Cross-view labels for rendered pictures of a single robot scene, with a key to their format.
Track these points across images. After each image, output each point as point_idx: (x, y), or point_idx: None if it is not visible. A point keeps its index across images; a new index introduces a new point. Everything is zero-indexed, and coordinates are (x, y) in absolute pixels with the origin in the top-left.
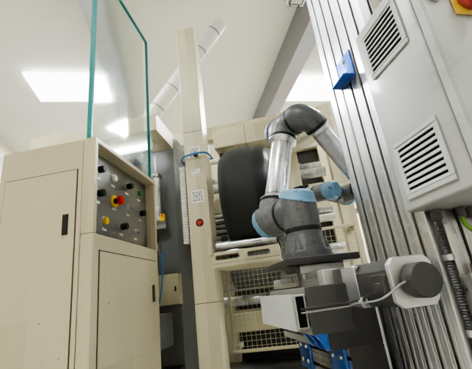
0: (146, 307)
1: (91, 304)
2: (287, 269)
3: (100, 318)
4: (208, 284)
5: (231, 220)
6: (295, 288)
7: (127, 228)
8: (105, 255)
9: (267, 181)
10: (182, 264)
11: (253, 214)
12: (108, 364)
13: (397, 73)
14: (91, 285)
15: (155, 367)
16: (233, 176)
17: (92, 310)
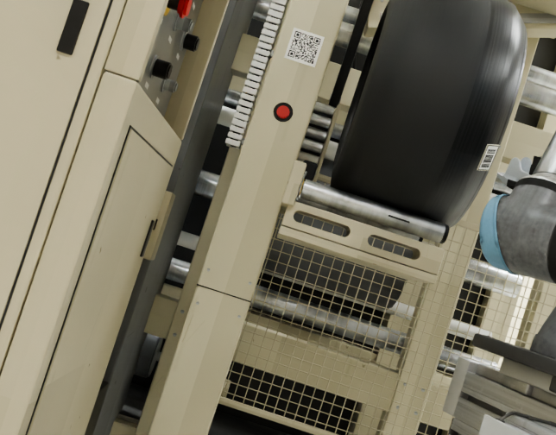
0: (129, 266)
1: (82, 247)
2: None
3: (82, 281)
4: (245, 257)
5: (373, 151)
6: None
7: (166, 78)
8: (134, 140)
9: None
10: (181, 174)
11: (495, 206)
12: (58, 377)
13: None
14: (96, 204)
15: (95, 391)
16: (428, 57)
17: (78, 261)
